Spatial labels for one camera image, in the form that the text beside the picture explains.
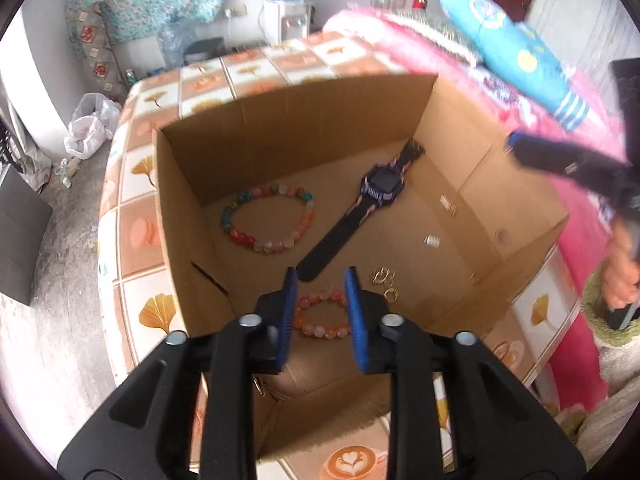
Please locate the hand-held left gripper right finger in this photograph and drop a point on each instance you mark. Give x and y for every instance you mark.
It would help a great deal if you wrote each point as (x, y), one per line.
(357, 320)

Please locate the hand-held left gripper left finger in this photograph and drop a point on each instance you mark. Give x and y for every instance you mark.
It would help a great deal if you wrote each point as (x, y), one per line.
(287, 315)

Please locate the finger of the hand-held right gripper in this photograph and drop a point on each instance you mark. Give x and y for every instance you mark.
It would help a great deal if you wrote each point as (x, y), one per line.
(550, 152)

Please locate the small ribbed metal charm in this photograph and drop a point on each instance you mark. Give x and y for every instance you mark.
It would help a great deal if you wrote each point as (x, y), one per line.
(447, 205)

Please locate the purple black smart watch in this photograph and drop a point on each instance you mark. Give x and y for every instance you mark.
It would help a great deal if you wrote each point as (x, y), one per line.
(377, 182)

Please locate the brown cardboard box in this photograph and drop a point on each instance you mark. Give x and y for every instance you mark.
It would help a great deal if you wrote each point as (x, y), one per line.
(210, 170)

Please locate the person's right hand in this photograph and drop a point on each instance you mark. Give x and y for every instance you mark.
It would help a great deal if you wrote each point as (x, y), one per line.
(620, 270)

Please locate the blue printed pillow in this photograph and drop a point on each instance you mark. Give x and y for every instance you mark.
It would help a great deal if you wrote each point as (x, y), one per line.
(520, 55)

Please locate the white wardrobe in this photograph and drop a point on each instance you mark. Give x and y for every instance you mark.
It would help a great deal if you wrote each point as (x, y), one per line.
(575, 20)

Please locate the pink floral blanket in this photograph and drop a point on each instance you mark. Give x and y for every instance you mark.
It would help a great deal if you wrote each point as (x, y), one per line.
(575, 260)

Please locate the green shaggy mat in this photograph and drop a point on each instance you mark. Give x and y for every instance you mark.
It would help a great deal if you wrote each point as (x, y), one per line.
(592, 305)

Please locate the patterned vinyl tablecloth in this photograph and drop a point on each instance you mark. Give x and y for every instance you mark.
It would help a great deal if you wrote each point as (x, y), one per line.
(145, 230)

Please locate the white fluffy blanket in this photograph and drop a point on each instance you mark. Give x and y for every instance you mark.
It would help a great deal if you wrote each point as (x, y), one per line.
(615, 410)

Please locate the white plastic bag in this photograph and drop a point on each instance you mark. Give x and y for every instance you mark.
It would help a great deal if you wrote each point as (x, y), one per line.
(87, 130)

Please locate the black case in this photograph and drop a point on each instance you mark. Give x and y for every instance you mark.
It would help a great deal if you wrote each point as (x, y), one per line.
(205, 50)

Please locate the black flat board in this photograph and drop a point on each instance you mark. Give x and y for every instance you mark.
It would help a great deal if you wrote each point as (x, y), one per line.
(20, 240)

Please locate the white water dispenser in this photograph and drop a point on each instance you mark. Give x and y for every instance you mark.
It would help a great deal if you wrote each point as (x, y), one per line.
(282, 22)

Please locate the grey patterned cushion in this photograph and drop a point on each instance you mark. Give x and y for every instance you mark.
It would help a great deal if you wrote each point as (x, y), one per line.
(97, 45)

